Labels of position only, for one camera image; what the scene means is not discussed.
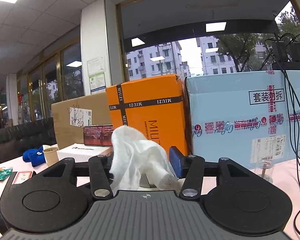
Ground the clear plastic cup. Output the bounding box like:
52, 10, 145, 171
254, 159, 274, 183

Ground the light blue cardboard box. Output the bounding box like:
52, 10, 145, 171
185, 70, 300, 168

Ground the smartphone with red screen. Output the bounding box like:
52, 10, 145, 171
83, 125, 114, 146

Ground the black leather sofa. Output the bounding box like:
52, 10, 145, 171
0, 118, 56, 164

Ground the white cleaning cloth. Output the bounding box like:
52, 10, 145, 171
110, 126, 180, 194

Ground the orange MIUZI cardboard box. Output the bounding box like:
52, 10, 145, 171
106, 74, 189, 155

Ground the red white card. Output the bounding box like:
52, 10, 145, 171
12, 171, 36, 185

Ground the green snack packet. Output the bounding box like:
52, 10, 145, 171
0, 167, 13, 181

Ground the white notice on pillar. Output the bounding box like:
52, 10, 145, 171
87, 56, 106, 94

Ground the black charger row on shelf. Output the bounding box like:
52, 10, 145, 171
259, 33, 300, 71

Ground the white flat box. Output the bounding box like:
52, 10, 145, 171
57, 144, 113, 163

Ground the brown paper cup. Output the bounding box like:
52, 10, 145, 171
43, 147, 59, 167

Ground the blue cloth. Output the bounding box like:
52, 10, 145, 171
22, 146, 46, 167

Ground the brown cardboard box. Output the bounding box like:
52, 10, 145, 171
51, 92, 111, 149

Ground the grey lidded container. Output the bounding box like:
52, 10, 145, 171
139, 173, 156, 189

